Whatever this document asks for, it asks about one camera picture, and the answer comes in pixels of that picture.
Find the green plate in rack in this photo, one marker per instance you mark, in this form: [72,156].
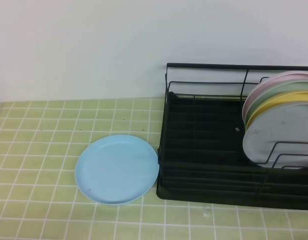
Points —
[257,96]

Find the light blue round plate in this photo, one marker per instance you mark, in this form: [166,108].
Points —
[117,169]

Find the yellow plate in rack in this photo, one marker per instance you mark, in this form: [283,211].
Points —
[283,98]

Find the pink plate in rack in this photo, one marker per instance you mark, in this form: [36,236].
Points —
[272,81]

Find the black wire dish rack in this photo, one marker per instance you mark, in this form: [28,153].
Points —
[201,155]

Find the grey plate in rack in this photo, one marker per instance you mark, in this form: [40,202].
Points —
[279,137]

